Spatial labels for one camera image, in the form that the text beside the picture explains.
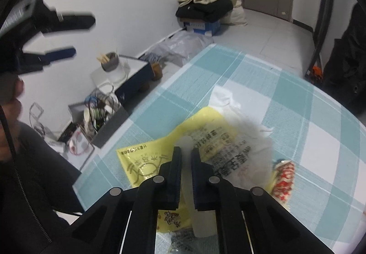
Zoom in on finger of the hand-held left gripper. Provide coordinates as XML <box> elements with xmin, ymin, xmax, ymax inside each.
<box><xmin>21</xmin><ymin>46</ymin><xmax>77</xmax><ymax>68</ymax></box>
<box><xmin>33</xmin><ymin>0</ymin><xmax>97</xmax><ymax>35</ymax></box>

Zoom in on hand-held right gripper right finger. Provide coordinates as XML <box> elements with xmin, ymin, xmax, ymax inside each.
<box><xmin>190</xmin><ymin>147</ymin><xmax>336</xmax><ymax>254</ymax></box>

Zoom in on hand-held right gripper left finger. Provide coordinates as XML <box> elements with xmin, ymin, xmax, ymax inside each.
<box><xmin>70</xmin><ymin>146</ymin><xmax>183</xmax><ymax>254</ymax></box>

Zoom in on yellow plastic bag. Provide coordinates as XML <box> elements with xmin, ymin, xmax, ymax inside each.
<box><xmin>116</xmin><ymin>107</ymin><xmax>273</xmax><ymax>235</ymax></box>

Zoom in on white plastic bottle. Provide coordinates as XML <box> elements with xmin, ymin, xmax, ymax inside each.
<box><xmin>175</xmin><ymin>136</ymin><xmax>218</xmax><ymax>239</ymax></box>

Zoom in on small clear wrapper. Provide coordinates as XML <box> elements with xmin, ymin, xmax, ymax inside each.
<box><xmin>168</xmin><ymin>228</ymin><xmax>195</xmax><ymax>254</ymax></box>

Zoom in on white plastic bag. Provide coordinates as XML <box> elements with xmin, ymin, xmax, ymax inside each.
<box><xmin>207</xmin><ymin>84</ymin><xmax>276</xmax><ymax>190</ymax></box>

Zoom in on red white snack wrapper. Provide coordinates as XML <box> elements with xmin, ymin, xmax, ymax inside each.
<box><xmin>270</xmin><ymin>158</ymin><xmax>296</xmax><ymax>201</ymax></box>

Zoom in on person's left hand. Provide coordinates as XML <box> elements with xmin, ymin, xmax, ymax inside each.
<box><xmin>0</xmin><ymin>78</ymin><xmax>25</xmax><ymax>161</ymax></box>

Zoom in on grey cup with sticks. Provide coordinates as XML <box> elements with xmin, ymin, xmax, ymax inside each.
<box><xmin>96</xmin><ymin>48</ymin><xmax>120</xmax><ymax>72</ymax></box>

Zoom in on white box navy side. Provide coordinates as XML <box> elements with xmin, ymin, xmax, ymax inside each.
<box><xmin>91</xmin><ymin>55</ymin><xmax>154</xmax><ymax>106</ymax></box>

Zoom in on grey open box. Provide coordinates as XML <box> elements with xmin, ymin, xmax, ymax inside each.
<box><xmin>68</xmin><ymin>102</ymin><xmax>130</xmax><ymax>149</ymax></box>

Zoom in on small brown bag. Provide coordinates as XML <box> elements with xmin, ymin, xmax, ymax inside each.
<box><xmin>151</xmin><ymin>61</ymin><xmax>164</xmax><ymax>81</ymax></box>

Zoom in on grey plastic bag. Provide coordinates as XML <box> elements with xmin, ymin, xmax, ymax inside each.
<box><xmin>148</xmin><ymin>31</ymin><xmax>215</xmax><ymax>67</ymax></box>

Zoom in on teal checked tablecloth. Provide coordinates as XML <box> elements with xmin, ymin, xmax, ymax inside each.
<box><xmin>73</xmin><ymin>44</ymin><xmax>366</xmax><ymax>254</ymax></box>

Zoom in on person's dark jacket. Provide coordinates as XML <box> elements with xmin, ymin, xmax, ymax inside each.
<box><xmin>0</xmin><ymin>120</ymin><xmax>85</xmax><ymax>254</ymax></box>

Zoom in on black folded jacket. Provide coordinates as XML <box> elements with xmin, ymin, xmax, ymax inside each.
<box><xmin>175</xmin><ymin>0</ymin><xmax>234</xmax><ymax>23</ymax></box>

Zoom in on blue cardboard box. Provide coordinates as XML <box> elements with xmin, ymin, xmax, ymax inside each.
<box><xmin>178</xmin><ymin>16</ymin><xmax>222</xmax><ymax>37</ymax></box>

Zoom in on white cloth bag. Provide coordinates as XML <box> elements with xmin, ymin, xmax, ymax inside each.
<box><xmin>221</xmin><ymin>0</ymin><xmax>249</xmax><ymax>27</ymax></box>

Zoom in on orange black object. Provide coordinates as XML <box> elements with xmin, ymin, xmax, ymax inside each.
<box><xmin>311</xmin><ymin>66</ymin><xmax>324</xmax><ymax>83</ymax></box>

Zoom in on black hanging jacket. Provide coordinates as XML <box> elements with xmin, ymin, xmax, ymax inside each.
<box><xmin>321</xmin><ymin>1</ymin><xmax>366</xmax><ymax>115</ymax></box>

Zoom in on tangled black cables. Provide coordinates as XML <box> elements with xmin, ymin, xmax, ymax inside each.
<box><xmin>84</xmin><ymin>83</ymin><xmax>121</xmax><ymax>129</ymax></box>

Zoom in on black braided cable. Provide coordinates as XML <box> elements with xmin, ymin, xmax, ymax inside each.
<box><xmin>0</xmin><ymin>104</ymin><xmax>50</xmax><ymax>243</ymax></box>

